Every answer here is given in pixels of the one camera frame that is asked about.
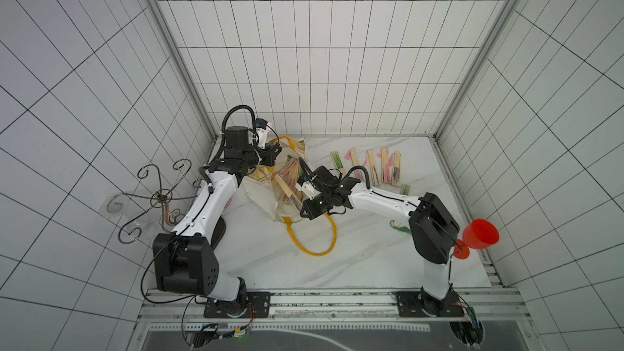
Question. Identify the grey pink folding fan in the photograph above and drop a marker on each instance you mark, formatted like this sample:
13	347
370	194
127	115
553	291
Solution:
396	172

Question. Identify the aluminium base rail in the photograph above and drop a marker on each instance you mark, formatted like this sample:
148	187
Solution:
339	308

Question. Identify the red plastic goblet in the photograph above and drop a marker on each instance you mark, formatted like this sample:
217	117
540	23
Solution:
478	235

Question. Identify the plain bamboo folding fan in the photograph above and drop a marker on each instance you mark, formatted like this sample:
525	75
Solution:
374	173

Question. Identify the cream tote bag yellow handles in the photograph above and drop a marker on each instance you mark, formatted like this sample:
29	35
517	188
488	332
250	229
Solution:
276	190

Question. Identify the black wire ornament stand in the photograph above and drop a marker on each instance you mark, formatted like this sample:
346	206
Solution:
158	200

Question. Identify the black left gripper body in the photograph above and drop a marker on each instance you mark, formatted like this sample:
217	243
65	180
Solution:
256	153

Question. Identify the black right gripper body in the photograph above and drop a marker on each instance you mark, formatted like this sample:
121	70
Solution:
312	195

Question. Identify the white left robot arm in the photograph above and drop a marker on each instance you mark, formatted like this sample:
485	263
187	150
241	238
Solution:
184	260

